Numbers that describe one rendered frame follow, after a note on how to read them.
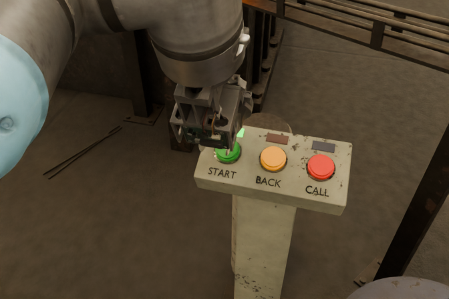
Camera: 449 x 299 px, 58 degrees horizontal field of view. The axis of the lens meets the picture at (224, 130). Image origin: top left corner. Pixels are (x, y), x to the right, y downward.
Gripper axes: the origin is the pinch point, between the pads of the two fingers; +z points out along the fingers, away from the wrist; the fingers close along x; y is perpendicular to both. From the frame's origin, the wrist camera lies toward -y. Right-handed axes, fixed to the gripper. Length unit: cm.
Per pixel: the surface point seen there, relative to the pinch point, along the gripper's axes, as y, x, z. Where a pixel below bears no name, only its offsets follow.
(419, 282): 11.3, 34.2, 20.9
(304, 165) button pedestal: 0.2, 12.5, 6.8
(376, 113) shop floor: -70, 40, 96
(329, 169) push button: 0.7, 16.3, 5.7
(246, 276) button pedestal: 14.4, 4.9, 35.3
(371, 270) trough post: 0, 37, 70
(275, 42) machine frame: -103, -8, 99
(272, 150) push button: -0.8, 7.2, 5.7
